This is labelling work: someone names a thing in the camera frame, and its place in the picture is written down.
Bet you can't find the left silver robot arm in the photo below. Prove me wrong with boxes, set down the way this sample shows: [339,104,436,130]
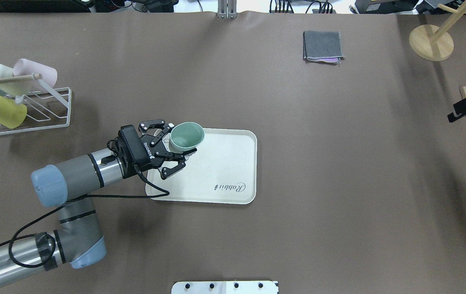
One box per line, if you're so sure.
[0,119,202,288]

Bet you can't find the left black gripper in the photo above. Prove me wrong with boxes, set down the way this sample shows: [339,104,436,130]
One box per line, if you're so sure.
[137,119,197,180]

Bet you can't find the green cup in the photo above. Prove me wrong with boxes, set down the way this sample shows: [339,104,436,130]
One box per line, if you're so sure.
[169,122,205,153]

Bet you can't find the yellow cup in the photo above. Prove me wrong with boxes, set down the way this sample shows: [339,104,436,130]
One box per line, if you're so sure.
[0,96,27,129]

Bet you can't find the grey folded cloth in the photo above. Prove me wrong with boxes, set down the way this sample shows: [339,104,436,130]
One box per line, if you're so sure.
[302,30,345,64]

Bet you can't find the pink cup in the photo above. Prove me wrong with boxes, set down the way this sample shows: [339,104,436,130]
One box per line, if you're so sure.
[13,58,58,91]

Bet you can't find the cream white cup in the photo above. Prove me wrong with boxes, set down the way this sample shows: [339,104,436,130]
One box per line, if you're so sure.
[0,64,32,96]

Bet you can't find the white wire cup rack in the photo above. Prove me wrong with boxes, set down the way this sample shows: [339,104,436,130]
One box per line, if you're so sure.
[0,74,74,136]

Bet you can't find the aluminium frame post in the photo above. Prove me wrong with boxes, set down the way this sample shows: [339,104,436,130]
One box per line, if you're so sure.
[217,0,238,19]

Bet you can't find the wooden mug tree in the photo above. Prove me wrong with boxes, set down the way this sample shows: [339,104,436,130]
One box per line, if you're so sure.
[408,1,466,62]

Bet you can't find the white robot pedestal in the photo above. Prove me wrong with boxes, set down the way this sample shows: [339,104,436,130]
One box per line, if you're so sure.
[171,281,280,294]

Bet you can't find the cream rabbit tray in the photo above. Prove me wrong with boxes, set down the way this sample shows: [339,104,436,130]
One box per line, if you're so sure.
[147,128,257,205]

